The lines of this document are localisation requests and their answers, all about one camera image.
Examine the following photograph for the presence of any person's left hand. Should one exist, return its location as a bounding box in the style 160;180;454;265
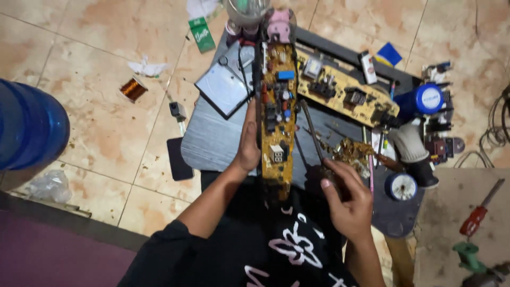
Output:
233;98;261;173

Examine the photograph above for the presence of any person's right hand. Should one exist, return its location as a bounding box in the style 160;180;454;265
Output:
320;158;374;242

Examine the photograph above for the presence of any dark soldering iron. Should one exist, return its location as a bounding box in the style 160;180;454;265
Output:
300;100;347;200

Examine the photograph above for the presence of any grey work mat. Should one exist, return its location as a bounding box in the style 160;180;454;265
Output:
180;26;426;239

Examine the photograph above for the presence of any heap of solder scraps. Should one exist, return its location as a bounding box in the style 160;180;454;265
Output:
319;137;377;179

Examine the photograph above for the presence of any grey square panel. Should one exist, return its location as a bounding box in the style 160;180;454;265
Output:
194;40;256;120

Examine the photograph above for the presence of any black smartphone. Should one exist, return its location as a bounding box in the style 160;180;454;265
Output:
167;137;195;182

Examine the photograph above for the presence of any small grey power adapter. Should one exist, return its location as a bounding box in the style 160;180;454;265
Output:
169;101;187;122

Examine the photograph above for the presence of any white knitted glove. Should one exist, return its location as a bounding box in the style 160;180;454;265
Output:
387;123;430;164

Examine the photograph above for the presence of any person's black printed shirt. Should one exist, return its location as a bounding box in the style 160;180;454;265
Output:
117;171;359;287

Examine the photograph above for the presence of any long yellow circuit board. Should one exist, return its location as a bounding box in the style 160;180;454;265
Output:
296;50;400;128

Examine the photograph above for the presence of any green cigarette pack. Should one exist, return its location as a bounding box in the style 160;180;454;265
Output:
188;17;216;54

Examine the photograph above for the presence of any pink plastic part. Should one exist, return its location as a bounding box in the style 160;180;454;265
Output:
266;9;292;44

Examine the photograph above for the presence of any blue capped spray can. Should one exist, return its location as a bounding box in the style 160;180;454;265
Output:
394;82;444;120

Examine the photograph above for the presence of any green tool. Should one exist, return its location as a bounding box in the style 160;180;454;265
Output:
452;242;487;274

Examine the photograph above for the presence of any pile of electronic parts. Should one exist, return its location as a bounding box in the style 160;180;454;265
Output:
420;61;466;165

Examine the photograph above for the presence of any crumpled white tissue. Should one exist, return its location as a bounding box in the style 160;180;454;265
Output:
127;55;169;78

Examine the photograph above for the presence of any clear glass bulb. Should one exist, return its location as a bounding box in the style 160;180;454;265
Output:
226;0;271;27

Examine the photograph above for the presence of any white cigarette lighter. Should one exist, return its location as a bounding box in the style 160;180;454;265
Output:
359;50;378;85

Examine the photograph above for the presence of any blue card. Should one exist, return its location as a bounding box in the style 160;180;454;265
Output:
375;42;403;67

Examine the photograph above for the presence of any clear plastic bag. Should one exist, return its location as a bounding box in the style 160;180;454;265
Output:
25;170;73;204

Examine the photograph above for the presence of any purple mat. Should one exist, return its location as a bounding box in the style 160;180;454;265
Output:
0;209;138;287

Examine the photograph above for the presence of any blue water jug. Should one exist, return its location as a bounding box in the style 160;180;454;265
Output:
0;78;71;172

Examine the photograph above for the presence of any red handled screwdriver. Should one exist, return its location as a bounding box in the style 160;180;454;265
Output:
459;178;506;237

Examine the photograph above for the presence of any copper wire spool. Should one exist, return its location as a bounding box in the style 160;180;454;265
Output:
120;77;148;103

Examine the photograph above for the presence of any bundle of black cables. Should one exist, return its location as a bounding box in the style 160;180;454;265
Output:
454;82;510;169

